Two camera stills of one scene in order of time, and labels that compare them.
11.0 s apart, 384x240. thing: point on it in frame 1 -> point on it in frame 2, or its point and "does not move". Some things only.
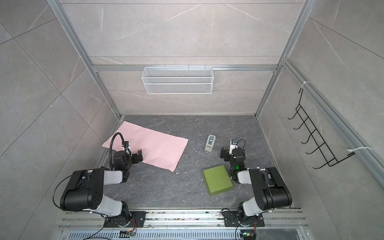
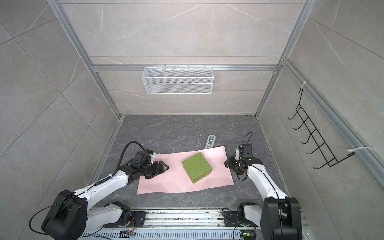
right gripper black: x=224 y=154 -> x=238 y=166
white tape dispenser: x=211 y=140 does not move
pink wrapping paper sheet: x=158 y=148 -> x=176 y=178
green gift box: x=217 y=180 -> x=196 y=167
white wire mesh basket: x=157 y=80 does not move
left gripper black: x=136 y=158 -> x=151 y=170
